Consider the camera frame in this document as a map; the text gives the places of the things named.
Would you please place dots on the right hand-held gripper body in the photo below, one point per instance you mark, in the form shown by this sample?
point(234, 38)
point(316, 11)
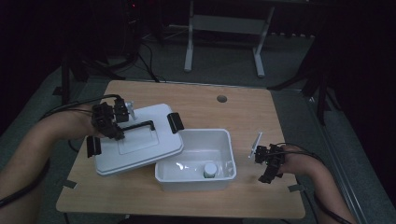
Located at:
point(272, 157)

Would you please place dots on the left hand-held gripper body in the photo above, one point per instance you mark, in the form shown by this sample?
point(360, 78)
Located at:
point(104, 116)

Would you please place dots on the small white-capped bottle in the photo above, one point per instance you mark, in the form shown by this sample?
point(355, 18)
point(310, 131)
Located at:
point(210, 169)

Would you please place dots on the white plastic storage box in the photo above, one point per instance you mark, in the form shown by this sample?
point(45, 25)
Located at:
point(199, 146)

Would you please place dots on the person's left hand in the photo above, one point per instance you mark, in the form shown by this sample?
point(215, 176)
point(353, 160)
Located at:
point(82, 121)

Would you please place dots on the person's right hand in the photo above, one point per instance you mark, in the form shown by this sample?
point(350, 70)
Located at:
point(295, 161)

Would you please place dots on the grey tape piece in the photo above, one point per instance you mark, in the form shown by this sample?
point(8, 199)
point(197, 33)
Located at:
point(70, 184)
point(295, 188)

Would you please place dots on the black floor stand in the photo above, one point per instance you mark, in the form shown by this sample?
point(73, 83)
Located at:
point(65, 84)
point(320, 93)

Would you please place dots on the round grey table grommet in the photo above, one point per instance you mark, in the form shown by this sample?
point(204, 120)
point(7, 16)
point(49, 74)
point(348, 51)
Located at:
point(222, 99)

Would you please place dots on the white metal stand frame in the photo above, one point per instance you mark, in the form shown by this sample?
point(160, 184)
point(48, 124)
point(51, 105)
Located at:
point(225, 25)

